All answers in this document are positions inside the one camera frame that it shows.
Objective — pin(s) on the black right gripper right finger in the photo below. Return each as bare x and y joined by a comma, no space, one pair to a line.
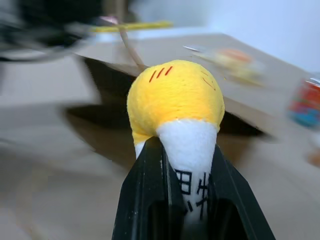
237,200

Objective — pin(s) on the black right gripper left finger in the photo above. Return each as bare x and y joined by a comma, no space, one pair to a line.
140,195

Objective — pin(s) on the yellow and white plush toy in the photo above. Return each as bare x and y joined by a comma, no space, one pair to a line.
175,100

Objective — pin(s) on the clear bag with orange item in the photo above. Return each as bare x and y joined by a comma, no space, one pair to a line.
232,62

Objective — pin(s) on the cardboard box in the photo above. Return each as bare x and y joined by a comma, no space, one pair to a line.
175,50

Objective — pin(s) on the black robot left gripper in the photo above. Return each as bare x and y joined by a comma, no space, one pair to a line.
42,27

